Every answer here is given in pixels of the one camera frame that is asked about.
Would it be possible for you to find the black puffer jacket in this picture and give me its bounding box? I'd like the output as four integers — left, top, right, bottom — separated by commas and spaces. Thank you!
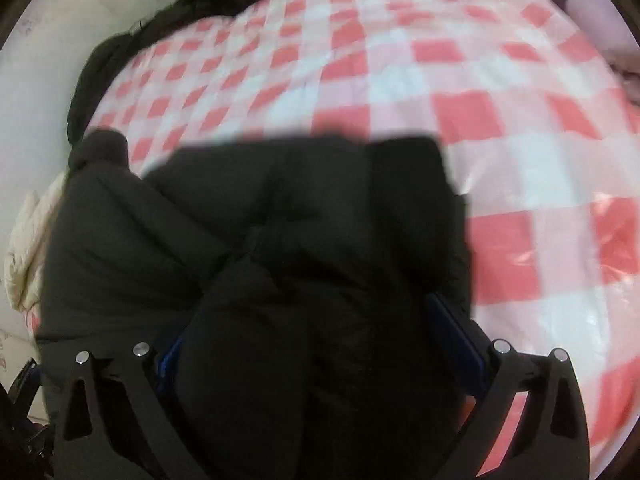
36, 130, 470, 479

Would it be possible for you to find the cream quilted jacket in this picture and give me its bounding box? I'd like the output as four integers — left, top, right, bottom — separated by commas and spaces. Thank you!
3, 171, 68, 313

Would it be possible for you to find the red white checkered bed cover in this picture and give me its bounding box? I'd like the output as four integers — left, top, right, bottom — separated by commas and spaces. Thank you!
73, 0, 639, 479

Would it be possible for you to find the purple pink garment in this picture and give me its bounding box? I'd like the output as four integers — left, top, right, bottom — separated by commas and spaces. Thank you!
551, 0, 639, 74

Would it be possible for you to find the black coat by wall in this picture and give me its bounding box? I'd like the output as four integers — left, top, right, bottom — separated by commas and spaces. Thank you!
66, 0, 262, 146

